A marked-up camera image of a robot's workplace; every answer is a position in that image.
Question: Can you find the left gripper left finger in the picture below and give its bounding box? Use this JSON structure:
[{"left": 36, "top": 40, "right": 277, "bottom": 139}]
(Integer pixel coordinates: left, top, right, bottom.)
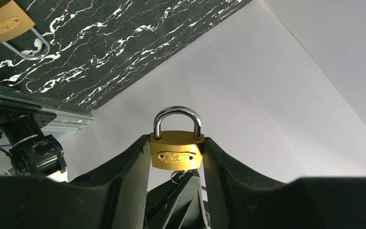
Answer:
[{"left": 0, "top": 135, "right": 150, "bottom": 229}]

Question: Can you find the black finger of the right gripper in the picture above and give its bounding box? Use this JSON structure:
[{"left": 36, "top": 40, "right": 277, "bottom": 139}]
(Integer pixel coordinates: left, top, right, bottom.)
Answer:
[{"left": 145, "top": 169, "right": 210, "bottom": 229}]

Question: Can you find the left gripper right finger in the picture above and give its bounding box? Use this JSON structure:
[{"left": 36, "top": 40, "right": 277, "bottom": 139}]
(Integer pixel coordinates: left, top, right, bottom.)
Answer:
[{"left": 203, "top": 137, "right": 366, "bottom": 229}]

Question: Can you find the small silver key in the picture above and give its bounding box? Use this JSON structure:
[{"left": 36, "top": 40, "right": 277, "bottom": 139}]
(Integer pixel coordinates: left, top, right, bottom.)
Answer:
[{"left": 171, "top": 170, "right": 191, "bottom": 184}]

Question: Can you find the small brass padlock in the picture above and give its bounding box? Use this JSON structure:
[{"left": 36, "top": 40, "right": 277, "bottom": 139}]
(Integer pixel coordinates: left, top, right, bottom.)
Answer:
[{"left": 149, "top": 106, "right": 205, "bottom": 171}]

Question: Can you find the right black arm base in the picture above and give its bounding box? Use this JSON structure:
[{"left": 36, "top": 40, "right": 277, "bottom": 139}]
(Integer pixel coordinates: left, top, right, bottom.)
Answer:
[{"left": 0, "top": 105, "right": 67, "bottom": 176}]

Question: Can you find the large brass padlock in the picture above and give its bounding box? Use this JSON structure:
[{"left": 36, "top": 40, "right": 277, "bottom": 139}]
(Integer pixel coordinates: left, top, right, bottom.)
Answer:
[{"left": 0, "top": 0, "right": 51, "bottom": 61}]

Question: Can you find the aluminium frame rail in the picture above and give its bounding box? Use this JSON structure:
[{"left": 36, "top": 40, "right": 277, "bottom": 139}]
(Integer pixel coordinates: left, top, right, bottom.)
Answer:
[{"left": 0, "top": 86, "right": 94, "bottom": 141}]

